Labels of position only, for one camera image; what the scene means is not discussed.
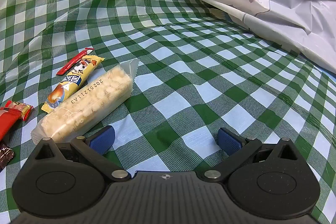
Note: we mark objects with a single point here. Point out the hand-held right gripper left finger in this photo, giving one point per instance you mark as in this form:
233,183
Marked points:
105,138

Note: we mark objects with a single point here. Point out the yellow snack packet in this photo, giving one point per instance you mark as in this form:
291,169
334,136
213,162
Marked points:
69,83

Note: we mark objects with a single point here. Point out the thin red stick packet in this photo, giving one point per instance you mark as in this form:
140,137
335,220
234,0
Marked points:
74,62

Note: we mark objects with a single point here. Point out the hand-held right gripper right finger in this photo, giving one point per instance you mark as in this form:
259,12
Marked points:
228,140

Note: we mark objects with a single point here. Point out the dark brown snack packet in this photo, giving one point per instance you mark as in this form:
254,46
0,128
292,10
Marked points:
4,157

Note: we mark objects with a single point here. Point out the green checkered cloth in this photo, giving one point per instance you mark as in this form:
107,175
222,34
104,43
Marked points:
183,61

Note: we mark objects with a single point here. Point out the red snack packet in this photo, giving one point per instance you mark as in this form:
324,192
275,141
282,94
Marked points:
9,119

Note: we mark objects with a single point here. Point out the clear puffed rice bar packet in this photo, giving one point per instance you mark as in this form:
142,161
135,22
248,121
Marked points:
89,103

